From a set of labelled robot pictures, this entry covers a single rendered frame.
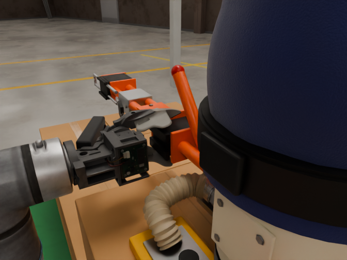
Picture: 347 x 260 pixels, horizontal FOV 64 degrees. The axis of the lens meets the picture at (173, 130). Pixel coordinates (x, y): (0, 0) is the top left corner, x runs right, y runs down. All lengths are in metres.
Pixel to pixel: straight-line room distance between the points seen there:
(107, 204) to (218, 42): 0.41
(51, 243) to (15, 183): 1.48
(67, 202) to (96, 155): 0.82
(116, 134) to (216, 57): 0.28
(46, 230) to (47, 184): 1.55
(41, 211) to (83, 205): 1.56
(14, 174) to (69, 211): 0.79
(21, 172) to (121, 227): 0.19
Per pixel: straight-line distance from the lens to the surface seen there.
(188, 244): 0.45
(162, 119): 0.48
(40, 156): 0.43
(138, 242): 0.47
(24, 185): 0.43
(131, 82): 0.78
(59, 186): 0.43
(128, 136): 0.44
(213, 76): 0.23
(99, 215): 0.55
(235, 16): 0.21
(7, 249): 0.48
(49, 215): 2.07
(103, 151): 0.46
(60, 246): 1.86
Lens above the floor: 1.31
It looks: 26 degrees down
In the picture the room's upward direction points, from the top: straight up
